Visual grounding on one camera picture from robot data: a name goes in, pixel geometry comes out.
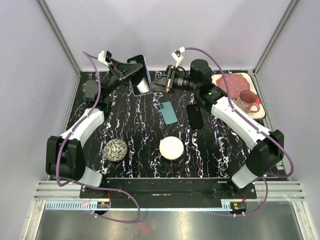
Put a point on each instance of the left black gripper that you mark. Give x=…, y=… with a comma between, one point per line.
x=121, y=71

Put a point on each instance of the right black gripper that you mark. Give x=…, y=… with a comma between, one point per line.
x=160, y=85

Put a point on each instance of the blue smartphone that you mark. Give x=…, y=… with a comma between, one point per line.
x=140, y=82

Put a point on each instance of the teal smartphone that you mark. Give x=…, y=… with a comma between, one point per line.
x=168, y=113

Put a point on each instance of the phone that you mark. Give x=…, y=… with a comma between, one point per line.
x=194, y=116

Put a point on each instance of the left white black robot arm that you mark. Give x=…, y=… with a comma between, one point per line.
x=64, y=153

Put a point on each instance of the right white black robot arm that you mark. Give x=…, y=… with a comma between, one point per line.
x=266, y=147

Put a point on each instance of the white round lid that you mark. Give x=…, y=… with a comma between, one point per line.
x=171, y=148

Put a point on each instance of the pink polka dot plate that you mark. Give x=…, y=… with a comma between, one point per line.
x=236, y=84

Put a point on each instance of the leaf patterned round bowl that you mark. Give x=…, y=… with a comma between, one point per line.
x=115, y=150

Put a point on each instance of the pink ghost pattern mug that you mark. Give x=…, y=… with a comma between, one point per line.
x=246, y=101

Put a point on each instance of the strawberry print cream tray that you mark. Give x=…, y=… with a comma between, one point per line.
x=261, y=114

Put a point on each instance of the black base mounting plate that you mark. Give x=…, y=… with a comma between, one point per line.
x=217, y=188

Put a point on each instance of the left small controller board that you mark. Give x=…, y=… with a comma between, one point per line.
x=104, y=204

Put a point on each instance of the small controller board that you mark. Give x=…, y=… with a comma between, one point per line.
x=104, y=204
x=239, y=206

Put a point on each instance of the right small controller board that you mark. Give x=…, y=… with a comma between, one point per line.
x=239, y=206

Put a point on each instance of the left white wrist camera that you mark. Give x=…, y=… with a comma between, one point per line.
x=103, y=56

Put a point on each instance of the aluminium frame rail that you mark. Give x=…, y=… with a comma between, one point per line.
x=277, y=191

